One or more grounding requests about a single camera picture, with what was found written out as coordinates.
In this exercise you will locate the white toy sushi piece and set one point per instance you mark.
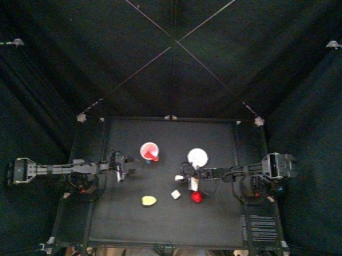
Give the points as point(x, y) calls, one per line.
point(175, 194)

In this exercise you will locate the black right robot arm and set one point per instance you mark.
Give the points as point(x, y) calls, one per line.
point(248, 169)

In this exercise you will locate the grey metal frame bracket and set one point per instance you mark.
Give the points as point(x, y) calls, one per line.
point(258, 121)
point(169, 117)
point(332, 44)
point(80, 117)
point(17, 42)

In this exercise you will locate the red toy fruit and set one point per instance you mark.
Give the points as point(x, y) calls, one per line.
point(196, 197)

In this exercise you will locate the yellow toy food piece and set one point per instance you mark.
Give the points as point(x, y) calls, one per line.
point(148, 200)

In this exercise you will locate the black cloth curtain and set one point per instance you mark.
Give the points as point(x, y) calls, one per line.
point(67, 83)

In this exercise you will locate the white round plate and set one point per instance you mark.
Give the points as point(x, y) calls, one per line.
point(197, 156)

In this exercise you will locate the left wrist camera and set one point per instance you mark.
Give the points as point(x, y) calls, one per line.
point(119, 175)

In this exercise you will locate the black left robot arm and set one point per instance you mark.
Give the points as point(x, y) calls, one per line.
point(57, 168)

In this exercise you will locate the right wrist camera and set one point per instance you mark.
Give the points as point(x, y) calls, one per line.
point(193, 184)

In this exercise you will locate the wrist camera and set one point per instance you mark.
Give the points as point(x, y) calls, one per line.
point(193, 184)
point(119, 175)

